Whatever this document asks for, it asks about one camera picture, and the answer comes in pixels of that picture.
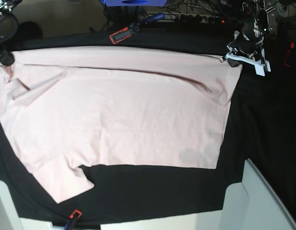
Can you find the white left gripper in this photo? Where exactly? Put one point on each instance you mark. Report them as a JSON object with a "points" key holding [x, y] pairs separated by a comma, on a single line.
{"points": [[247, 50]]}

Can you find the pink T-shirt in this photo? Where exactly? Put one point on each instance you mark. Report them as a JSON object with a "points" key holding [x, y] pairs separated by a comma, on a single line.
{"points": [[64, 108]]}

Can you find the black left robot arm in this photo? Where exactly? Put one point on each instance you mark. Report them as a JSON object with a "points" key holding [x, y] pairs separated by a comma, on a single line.
{"points": [[259, 18]]}

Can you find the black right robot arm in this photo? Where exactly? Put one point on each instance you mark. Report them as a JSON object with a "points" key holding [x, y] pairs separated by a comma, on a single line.
{"points": [[8, 28]]}

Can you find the orange black clamp right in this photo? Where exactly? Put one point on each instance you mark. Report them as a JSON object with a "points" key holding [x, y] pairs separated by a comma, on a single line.
{"points": [[288, 54]]}

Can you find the orange black clamp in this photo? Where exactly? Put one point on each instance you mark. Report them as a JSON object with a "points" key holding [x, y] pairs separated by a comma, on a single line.
{"points": [[288, 54], [134, 28]]}

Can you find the black table cloth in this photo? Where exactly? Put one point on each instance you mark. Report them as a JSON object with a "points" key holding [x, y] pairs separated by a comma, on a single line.
{"points": [[261, 126]]}

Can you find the black power strip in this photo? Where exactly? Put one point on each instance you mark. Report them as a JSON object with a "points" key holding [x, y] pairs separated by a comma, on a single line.
{"points": [[198, 18]]}

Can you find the orange black clamp top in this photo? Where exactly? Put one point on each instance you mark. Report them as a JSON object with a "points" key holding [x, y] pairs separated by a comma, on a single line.
{"points": [[134, 28]]}

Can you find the blue plastic box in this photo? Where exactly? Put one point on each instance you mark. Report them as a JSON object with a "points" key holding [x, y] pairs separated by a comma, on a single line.
{"points": [[112, 3]]}

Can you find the white box right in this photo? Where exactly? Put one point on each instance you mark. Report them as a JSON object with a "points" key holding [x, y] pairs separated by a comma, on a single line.
{"points": [[253, 205]]}

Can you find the white box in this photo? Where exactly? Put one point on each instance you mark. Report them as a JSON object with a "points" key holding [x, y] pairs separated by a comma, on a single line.
{"points": [[253, 205], [9, 219]]}

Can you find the blue clamp bottom edge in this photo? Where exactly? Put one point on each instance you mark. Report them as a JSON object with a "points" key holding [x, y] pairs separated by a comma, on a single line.
{"points": [[73, 218]]}

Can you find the white box left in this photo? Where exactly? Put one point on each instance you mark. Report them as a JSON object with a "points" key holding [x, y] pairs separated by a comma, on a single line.
{"points": [[9, 219]]}

